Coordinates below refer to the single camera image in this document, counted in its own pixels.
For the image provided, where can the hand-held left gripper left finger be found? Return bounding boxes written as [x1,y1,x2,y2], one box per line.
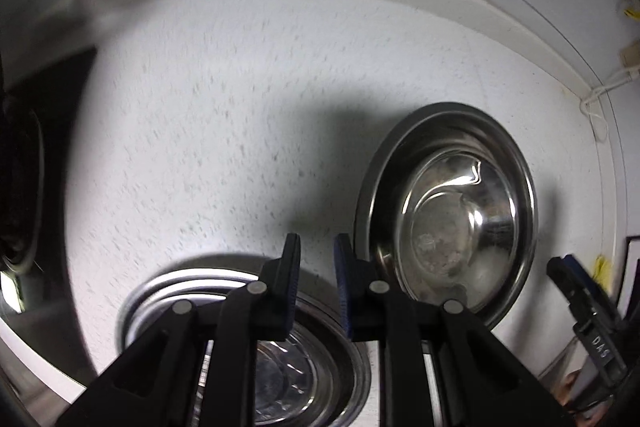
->
[60,233,301,427]

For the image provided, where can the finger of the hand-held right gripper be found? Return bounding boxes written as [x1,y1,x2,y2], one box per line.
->
[546,257,585,324]
[562,253,622,315]

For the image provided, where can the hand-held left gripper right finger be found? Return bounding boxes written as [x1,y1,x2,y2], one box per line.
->
[334,234,576,427]

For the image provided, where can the medium steel plate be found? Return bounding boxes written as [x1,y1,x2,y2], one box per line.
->
[200,292,362,427]

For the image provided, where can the small steel plate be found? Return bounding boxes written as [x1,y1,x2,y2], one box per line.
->
[252,339,321,425]

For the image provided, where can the small steel bowl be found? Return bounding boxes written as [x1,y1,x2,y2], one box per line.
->
[399,151,517,304]

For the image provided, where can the large steel plate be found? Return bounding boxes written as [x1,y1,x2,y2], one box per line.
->
[116,253,373,427]

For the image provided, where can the large steel bowl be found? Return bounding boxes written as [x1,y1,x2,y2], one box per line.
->
[354,102,539,329]

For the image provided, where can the person's right hand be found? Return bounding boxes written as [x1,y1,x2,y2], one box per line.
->
[554,371,584,409]

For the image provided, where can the white power cable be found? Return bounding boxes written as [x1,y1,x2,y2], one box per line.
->
[580,67,640,142]

